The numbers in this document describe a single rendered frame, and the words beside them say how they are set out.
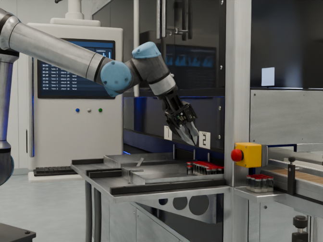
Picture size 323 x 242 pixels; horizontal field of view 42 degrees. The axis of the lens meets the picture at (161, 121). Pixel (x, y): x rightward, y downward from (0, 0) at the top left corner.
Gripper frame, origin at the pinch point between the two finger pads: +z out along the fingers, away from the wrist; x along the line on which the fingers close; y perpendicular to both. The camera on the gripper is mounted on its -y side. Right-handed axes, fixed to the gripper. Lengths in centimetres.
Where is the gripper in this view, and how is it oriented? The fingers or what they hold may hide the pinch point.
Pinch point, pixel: (192, 141)
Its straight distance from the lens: 138.2
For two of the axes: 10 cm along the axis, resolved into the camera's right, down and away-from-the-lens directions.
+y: 2.9, 1.9, -9.4
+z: 4.7, 8.3, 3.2
